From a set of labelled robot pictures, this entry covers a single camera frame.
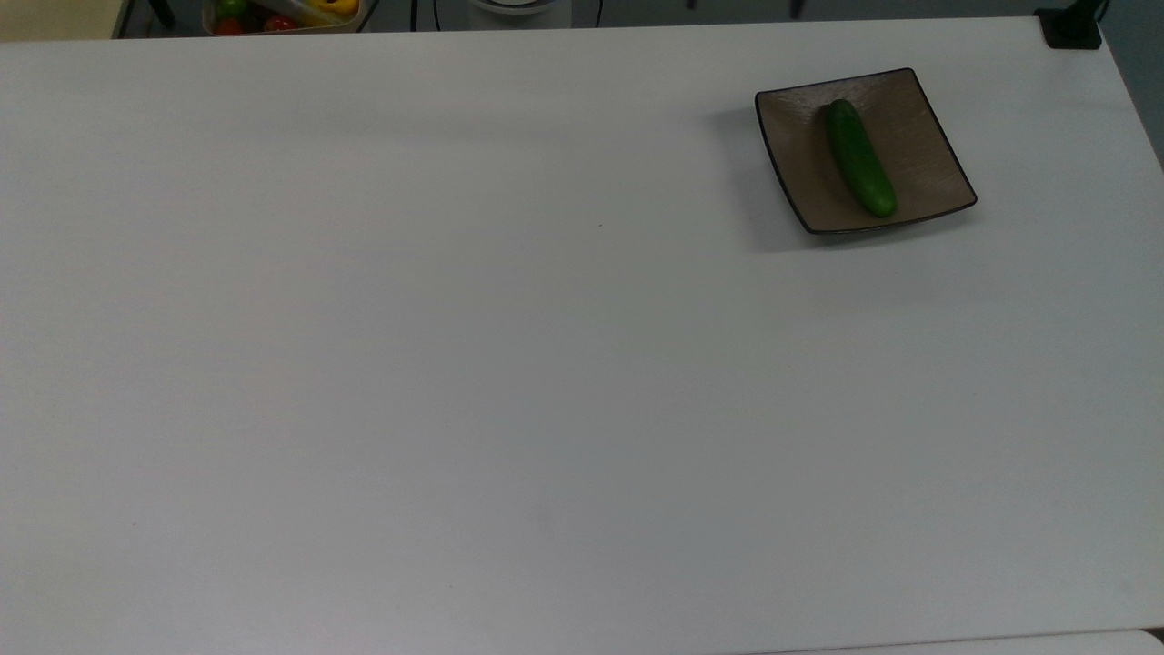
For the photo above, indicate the green cucumber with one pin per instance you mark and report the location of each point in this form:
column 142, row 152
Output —
column 860, row 159

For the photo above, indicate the tray of toy vegetables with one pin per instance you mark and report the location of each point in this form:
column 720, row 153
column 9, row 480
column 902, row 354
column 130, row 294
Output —
column 282, row 20

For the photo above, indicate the black table clamp block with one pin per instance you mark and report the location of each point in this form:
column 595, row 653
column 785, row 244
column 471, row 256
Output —
column 1071, row 32

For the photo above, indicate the black metal stand leg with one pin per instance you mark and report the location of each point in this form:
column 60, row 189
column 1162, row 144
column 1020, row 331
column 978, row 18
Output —
column 162, row 11

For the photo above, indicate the square brown ceramic plate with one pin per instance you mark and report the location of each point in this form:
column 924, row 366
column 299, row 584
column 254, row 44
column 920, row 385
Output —
column 928, row 146

